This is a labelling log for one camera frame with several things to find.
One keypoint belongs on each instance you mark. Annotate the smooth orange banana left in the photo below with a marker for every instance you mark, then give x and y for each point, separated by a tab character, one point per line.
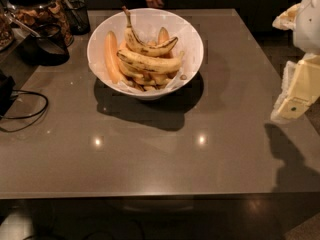
111	59

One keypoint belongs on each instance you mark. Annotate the orange banana tip back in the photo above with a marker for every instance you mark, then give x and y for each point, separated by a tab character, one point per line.
163	35

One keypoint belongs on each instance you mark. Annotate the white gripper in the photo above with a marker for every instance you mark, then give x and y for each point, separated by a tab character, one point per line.
308	25

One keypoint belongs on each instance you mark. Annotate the black bowl with spoon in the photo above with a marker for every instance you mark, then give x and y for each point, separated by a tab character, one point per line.
49	49

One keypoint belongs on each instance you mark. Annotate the glass jar with lid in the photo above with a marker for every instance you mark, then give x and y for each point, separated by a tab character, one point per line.
35	13

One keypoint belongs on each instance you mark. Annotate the black mesh cup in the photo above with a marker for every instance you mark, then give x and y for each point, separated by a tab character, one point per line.
77	17

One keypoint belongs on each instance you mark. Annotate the lower bananas pile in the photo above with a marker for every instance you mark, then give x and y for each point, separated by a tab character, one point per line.
144	81

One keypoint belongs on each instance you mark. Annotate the white bowl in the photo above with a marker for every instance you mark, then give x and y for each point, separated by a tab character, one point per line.
147	23

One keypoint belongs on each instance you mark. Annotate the spotted yellow banana front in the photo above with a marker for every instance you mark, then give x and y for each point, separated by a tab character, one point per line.
151	64

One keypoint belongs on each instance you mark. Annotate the spotted yellow banana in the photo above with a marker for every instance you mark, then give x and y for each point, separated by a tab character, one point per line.
151	64
135	44

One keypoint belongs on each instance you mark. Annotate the spotted yellow banana upper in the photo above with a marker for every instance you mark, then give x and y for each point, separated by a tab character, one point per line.
135	44

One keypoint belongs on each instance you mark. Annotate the black device left edge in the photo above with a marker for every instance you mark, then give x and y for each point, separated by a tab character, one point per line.
6	88

